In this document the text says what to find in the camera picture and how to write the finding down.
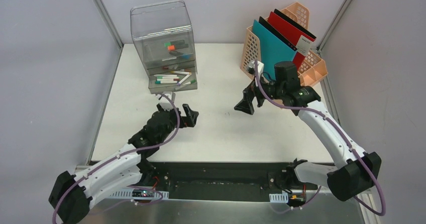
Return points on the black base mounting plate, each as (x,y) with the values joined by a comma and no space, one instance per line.
(250,182)

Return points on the red folder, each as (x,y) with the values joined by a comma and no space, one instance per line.
(295,33)

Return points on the green cap black highlighter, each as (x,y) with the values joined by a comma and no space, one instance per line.
(176,42)

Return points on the dark red cap marker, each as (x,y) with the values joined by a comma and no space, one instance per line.
(168,79)

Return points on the teal folder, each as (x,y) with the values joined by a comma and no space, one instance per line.
(274,47)

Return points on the teal cap marker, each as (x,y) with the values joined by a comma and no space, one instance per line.
(166,82)

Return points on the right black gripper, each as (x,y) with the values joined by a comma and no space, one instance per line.
(245,105)

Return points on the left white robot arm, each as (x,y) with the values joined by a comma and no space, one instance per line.
(74,195)

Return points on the orange cap black highlighter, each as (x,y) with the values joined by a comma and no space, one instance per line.
(177,47)

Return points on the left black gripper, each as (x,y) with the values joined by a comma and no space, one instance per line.
(174,115)

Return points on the blue cap black highlighter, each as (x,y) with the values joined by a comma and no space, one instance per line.
(179,54)

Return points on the peach plastic file rack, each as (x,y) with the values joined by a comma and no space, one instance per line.
(313,68)

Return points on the purple cap marker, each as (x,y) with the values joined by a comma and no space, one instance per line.
(183,79)

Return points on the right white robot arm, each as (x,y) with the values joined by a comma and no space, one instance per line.
(329,136)

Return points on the yellow cap marker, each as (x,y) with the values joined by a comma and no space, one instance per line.
(181,72)

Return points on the clear grey drawer organizer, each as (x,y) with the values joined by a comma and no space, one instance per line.
(155,24)

